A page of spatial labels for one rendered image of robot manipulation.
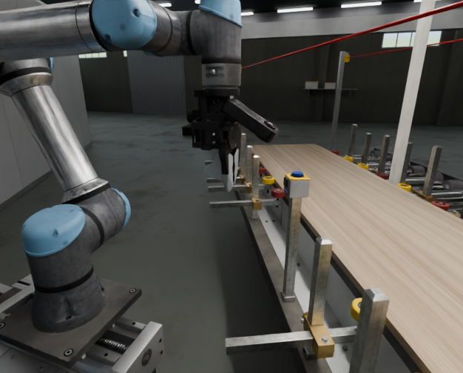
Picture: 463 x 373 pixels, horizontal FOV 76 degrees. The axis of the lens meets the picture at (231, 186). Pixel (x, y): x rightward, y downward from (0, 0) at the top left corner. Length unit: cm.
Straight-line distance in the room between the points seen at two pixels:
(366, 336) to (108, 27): 71
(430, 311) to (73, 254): 96
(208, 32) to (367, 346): 68
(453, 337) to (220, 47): 91
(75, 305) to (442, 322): 94
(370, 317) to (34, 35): 77
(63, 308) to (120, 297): 13
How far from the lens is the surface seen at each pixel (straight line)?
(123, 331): 82
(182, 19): 61
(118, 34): 49
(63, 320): 76
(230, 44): 58
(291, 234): 113
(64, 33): 56
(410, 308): 108
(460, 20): 1065
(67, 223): 68
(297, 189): 104
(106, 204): 78
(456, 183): 267
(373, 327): 71
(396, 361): 109
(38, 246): 69
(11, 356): 91
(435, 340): 101
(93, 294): 76
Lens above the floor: 153
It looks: 19 degrees down
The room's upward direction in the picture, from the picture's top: straight up
